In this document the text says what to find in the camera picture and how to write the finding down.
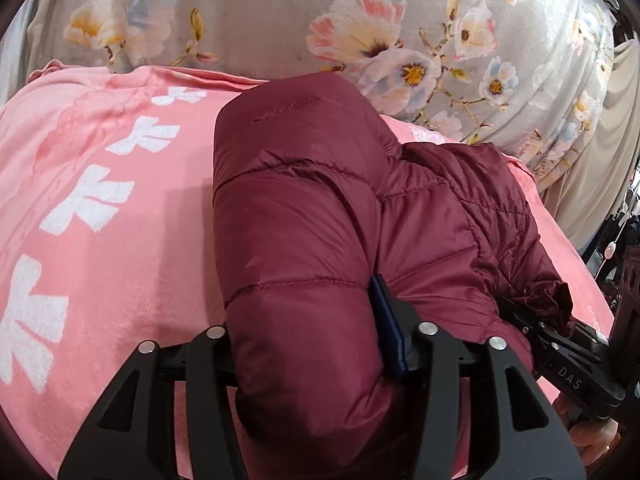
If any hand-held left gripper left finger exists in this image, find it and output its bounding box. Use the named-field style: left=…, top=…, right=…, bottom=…
left=59, top=325, right=246, bottom=480

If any maroon puffer jacket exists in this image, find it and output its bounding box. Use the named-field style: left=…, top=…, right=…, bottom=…
left=212, top=71, right=576, bottom=480

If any person's right hand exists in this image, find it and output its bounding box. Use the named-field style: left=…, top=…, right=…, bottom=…
left=552, top=392, right=625, bottom=472

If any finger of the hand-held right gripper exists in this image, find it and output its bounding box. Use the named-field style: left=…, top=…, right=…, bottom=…
left=531, top=329, right=627, bottom=422
left=496, top=295, right=609, bottom=357

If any pink printed blanket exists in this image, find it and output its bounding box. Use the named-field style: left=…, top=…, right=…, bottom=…
left=0, top=59, right=617, bottom=480

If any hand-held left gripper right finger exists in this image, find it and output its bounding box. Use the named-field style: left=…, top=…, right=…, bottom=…
left=369, top=274, right=586, bottom=480

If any beige curtain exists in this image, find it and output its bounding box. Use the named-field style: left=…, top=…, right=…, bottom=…
left=542, top=40, right=640, bottom=256

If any grey floral bedsheet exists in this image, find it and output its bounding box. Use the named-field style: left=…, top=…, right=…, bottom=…
left=27, top=0, right=618, bottom=191

